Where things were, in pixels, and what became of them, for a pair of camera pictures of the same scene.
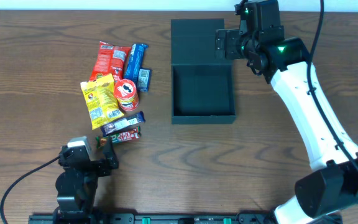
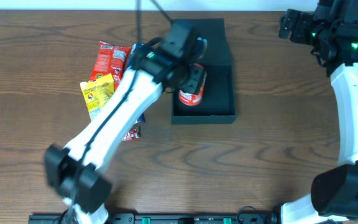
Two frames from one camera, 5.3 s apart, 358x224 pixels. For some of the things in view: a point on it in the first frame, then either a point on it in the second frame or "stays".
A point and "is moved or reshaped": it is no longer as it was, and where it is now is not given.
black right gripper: x=225 y=43 → x=291 y=23
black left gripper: x=93 y=166 → x=194 y=78
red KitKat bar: x=132 y=134 stays
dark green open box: x=202 y=90 stays
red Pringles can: x=125 y=93 is moved or reshaped
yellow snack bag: x=102 y=100 stays
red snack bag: x=110 y=59 stays
